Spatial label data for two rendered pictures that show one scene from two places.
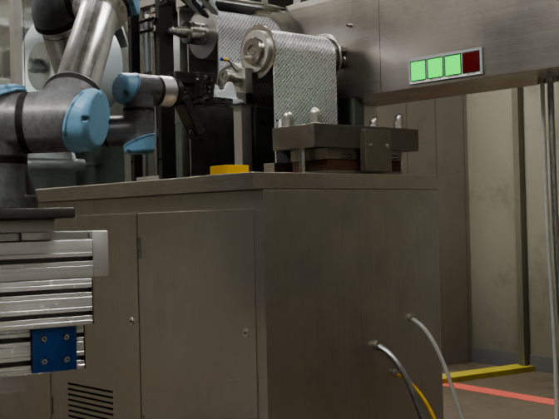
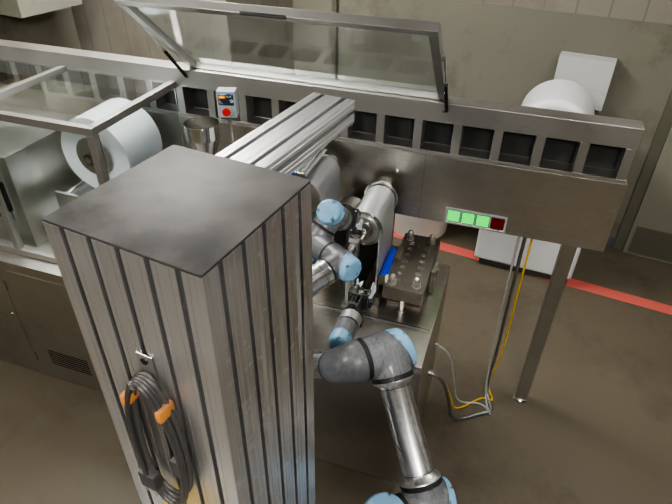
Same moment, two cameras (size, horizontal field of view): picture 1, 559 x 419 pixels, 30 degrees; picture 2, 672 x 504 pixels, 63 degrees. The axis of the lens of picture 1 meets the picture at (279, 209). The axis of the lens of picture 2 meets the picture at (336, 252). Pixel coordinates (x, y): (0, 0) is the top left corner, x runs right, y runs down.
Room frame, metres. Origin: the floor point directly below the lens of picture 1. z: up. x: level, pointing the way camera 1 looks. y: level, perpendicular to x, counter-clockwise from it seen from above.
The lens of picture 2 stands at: (1.40, 1.03, 2.40)
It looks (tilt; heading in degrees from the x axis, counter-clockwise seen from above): 36 degrees down; 330
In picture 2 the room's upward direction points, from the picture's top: 1 degrees clockwise
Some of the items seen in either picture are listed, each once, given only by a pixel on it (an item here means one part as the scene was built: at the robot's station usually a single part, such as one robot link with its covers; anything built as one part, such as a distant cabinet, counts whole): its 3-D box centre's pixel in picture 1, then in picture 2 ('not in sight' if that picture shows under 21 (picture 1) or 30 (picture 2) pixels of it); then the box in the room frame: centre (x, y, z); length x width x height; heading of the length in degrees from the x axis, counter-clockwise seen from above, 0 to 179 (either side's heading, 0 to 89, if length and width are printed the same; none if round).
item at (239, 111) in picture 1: (239, 124); (350, 274); (2.85, 0.11, 1.05); 0.06 x 0.05 x 0.31; 131
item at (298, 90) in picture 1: (306, 101); (385, 243); (2.89, -0.08, 1.11); 0.23 x 0.01 x 0.18; 131
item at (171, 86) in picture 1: (164, 91); (349, 319); (2.57, 0.28, 1.11); 0.08 x 0.05 x 0.08; 41
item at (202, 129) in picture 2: not in sight; (202, 129); (3.46, 0.45, 1.50); 0.14 x 0.14 x 0.06
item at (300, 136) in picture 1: (347, 140); (413, 266); (2.82, -0.19, 1.00); 0.40 x 0.16 x 0.06; 131
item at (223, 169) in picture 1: (229, 170); not in sight; (2.57, 0.12, 0.91); 0.07 x 0.07 x 0.02; 41
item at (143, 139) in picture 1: (132, 130); not in sight; (2.52, 0.35, 1.01); 0.11 x 0.08 x 0.11; 83
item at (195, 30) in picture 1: (194, 33); not in sight; (3.02, 0.23, 1.33); 0.06 x 0.06 x 0.06; 41
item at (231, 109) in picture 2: not in sight; (227, 103); (3.28, 0.39, 1.66); 0.07 x 0.07 x 0.10; 58
